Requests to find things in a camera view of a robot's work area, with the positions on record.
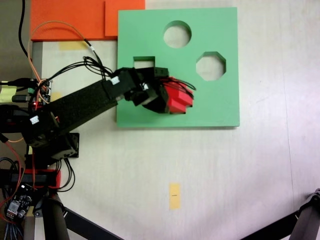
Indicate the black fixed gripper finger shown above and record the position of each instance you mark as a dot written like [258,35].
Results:
[162,73]

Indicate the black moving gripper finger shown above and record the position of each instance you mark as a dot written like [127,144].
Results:
[158,106]

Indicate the red cross columnar block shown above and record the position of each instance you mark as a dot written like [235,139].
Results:
[180,100]

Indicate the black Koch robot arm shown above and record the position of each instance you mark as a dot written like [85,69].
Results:
[82,100]

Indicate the green shape hole board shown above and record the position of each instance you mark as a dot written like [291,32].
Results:
[150,30]

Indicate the large orange flat block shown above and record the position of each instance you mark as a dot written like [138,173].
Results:
[67,10]

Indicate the wide yellow tape strip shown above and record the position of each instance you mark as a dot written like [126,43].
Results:
[72,45]

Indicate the small yellow tape piece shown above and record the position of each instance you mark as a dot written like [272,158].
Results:
[56,96]

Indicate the long yellow tape strip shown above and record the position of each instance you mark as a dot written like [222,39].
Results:
[175,200]

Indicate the red table clamp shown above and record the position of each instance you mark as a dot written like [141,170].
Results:
[56,178]

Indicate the yellow sticky note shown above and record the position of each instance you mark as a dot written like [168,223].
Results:
[7,93]

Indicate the small black circuit board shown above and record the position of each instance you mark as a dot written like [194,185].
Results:
[18,202]

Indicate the thick black tripod leg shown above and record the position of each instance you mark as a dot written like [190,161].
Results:
[307,220]

